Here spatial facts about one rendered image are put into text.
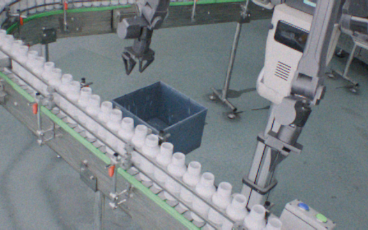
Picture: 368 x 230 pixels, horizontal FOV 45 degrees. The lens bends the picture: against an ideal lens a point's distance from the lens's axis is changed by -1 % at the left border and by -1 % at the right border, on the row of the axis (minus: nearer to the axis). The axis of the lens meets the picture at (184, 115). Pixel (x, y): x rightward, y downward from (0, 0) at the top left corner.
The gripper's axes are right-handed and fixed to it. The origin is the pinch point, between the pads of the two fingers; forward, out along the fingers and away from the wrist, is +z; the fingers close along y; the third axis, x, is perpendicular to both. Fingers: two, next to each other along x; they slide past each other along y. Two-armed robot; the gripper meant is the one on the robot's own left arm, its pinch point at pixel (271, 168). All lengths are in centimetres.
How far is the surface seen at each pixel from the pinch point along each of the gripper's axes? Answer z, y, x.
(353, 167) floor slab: 42, 52, 233
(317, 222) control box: 9.8, 18.1, 5.7
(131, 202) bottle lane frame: 38, -38, 14
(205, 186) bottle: 13.8, -14.6, -0.1
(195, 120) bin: 17, -40, 67
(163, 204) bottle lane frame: 28.5, -25.3, 5.8
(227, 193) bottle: 12.3, -7.9, -1.1
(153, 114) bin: 29, -66, 86
